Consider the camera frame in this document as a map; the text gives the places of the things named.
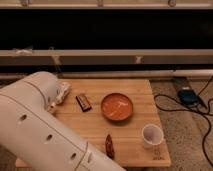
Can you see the wooden table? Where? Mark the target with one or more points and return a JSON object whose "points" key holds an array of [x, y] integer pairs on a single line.
{"points": [[126, 135]]}

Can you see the black power adapter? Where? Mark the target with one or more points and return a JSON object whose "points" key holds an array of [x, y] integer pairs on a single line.
{"points": [[188, 97]]}

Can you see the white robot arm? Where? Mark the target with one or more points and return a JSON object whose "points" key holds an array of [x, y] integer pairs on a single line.
{"points": [[30, 132]]}

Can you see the dark chocolate bar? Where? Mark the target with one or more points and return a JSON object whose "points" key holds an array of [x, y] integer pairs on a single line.
{"points": [[83, 102]]}

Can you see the white plastic bottle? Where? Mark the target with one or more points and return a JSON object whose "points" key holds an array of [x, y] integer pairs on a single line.
{"points": [[64, 90]]}

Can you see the orange bowl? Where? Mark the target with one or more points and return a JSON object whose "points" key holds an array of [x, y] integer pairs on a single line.
{"points": [[116, 107]]}

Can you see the white cup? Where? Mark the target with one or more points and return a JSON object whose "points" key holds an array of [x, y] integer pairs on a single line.
{"points": [[151, 135]]}

